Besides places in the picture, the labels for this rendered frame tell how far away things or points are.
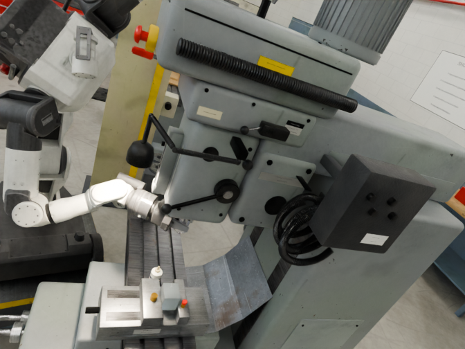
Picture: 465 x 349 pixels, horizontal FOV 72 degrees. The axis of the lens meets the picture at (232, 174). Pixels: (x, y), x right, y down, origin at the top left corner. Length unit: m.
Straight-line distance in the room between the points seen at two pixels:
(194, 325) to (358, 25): 0.99
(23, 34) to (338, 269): 1.16
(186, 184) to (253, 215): 0.23
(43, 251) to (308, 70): 1.47
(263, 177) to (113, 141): 2.11
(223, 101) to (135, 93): 1.97
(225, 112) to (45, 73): 0.56
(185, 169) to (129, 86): 1.87
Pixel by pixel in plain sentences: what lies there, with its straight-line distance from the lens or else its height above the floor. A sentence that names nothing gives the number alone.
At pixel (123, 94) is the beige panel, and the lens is 2.70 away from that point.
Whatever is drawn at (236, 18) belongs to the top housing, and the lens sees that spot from 0.72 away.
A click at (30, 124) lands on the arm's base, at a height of 1.42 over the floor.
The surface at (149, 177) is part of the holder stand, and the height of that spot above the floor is 1.09.
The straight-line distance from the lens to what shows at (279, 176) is 0.92.
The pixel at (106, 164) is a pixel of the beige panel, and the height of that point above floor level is 0.33.
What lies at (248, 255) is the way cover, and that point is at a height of 1.04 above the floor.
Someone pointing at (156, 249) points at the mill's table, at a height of 0.90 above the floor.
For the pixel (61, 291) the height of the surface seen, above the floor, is 0.71.
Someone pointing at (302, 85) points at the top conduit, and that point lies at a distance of 0.77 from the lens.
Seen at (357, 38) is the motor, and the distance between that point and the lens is 0.88.
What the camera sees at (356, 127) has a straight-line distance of 0.96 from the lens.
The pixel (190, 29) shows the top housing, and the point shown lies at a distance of 0.70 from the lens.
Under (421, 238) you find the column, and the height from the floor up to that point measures 1.48.
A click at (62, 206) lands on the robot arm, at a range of 1.13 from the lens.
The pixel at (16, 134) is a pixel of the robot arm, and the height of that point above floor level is 1.38.
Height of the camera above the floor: 1.91
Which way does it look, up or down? 27 degrees down
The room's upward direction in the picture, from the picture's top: 24 degrees clockwise
